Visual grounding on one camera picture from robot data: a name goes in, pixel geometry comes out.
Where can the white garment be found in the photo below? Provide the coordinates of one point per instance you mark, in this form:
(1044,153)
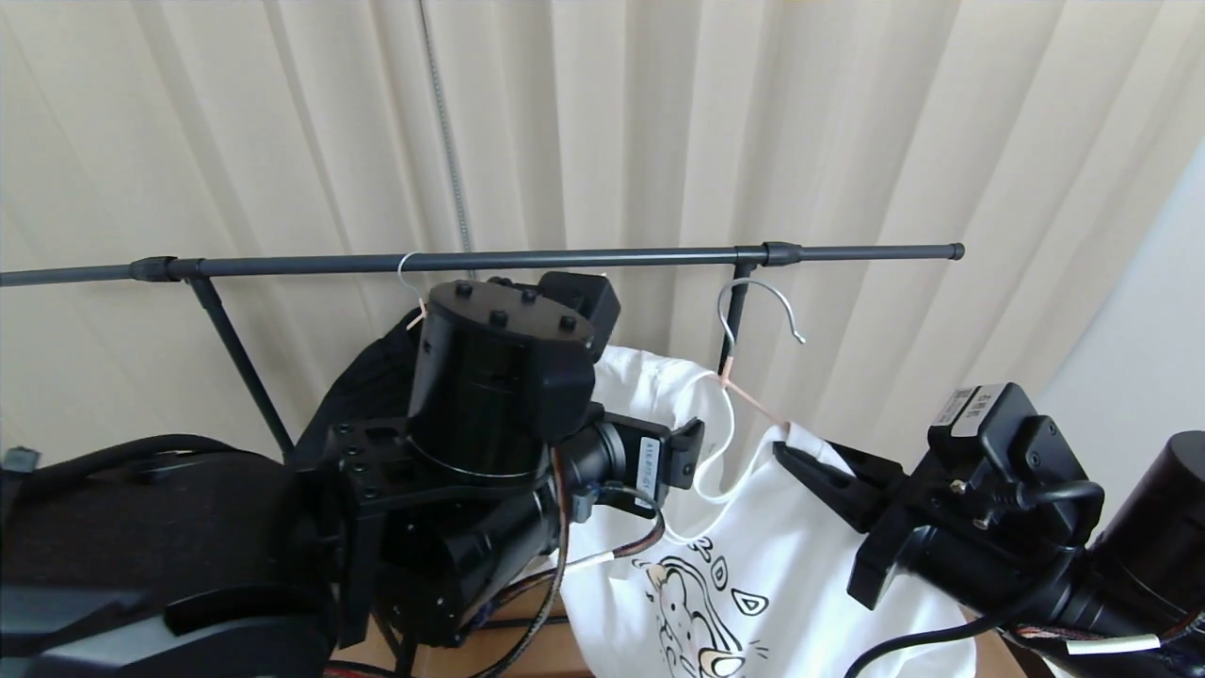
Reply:
(800,584)

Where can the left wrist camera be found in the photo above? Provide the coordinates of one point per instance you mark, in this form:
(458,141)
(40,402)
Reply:
(584,301)

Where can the pink clothes hanger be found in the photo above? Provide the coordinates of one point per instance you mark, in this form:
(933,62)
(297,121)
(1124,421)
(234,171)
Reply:
(416,315)
(753,400)

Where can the black shorts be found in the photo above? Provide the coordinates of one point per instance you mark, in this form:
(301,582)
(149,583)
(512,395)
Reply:
(367,395)

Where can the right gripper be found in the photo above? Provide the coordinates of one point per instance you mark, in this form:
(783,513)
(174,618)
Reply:
(941,565)

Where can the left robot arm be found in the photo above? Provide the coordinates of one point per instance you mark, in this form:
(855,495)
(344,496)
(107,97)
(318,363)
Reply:
(490,395)

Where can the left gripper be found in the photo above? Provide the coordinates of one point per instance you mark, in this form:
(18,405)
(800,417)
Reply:
(631,461)

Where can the beige curtain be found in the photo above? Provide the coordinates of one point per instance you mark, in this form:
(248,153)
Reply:
(753,122)

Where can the black clothes rack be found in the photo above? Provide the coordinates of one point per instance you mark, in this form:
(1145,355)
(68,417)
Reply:
(565,257)

